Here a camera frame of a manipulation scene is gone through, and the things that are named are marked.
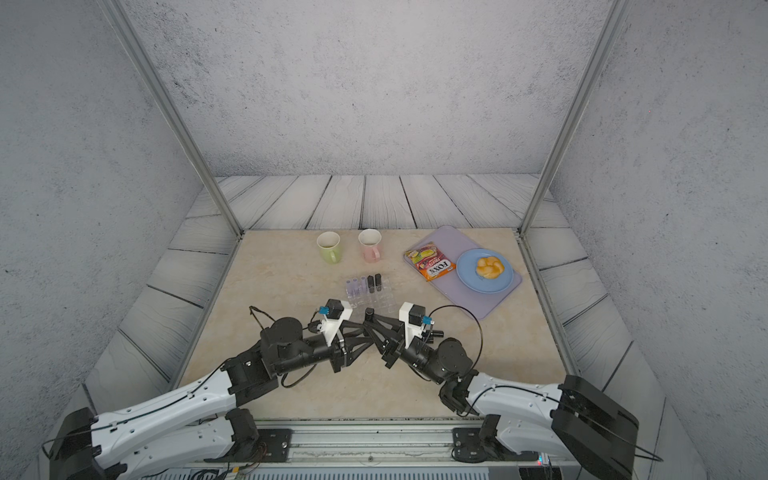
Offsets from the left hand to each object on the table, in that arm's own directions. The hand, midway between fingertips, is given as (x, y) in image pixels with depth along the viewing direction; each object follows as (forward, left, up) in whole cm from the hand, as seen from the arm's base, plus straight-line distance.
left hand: (372, 339), depth 66 cm
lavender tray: (+49, -29, -23) cm, 61 cm away
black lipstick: (+3, 0, +6) cm, 7 cm away
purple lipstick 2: (+25, +7, -16) cm, 31 cm away
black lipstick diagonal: (+28, 0, -18) cm, 33 cm away
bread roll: (+35, -39, -20) cm, 56 cm away
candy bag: (+39, -19, -21) cm, 48 cm away
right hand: (+2, +1, +3) cm, 4 cm away
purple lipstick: (+25, +9, -18) cm, 32 cm away
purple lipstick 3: (+26, +4, -17) cm, 31 cm away
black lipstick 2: (+27, +2, -16) cm, 32 cm away
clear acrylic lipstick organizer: (+23, -2, -22) cm, 32 cm away
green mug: (+42, +17, -15) cm, 48 cm away
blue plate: (+36, -32, -23) cm, 53 cm away
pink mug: (+45, +3, -15) cm, 48 cm away
